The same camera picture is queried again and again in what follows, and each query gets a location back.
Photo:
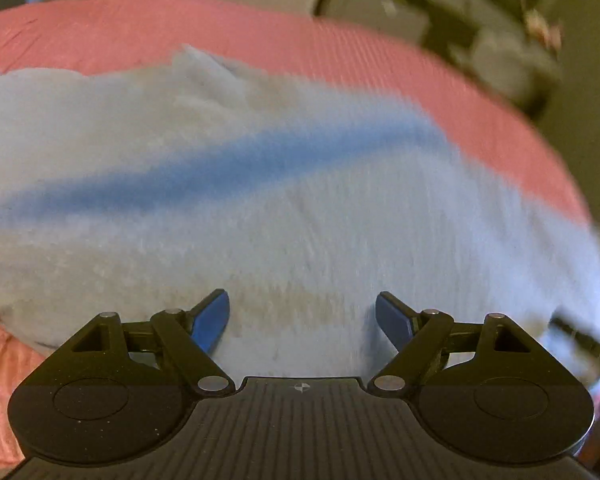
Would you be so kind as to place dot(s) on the pink floral figurine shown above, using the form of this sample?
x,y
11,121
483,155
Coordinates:
x,y
544,30

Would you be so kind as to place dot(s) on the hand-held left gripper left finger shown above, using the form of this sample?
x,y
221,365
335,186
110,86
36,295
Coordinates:
x,y
214,316

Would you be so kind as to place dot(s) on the light blue striped pants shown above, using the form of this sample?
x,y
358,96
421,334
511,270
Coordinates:
x,y
300,220

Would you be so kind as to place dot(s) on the pink ribbed bedspread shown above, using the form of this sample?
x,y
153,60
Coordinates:
x,y
330,45

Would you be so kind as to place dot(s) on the dark dressing desk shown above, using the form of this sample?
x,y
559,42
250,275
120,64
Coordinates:
x,y
455,25

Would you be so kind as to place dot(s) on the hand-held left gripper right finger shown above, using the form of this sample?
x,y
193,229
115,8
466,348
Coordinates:
x,y
393,316

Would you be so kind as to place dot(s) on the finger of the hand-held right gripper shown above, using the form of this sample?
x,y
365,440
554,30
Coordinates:
x,y
587,342

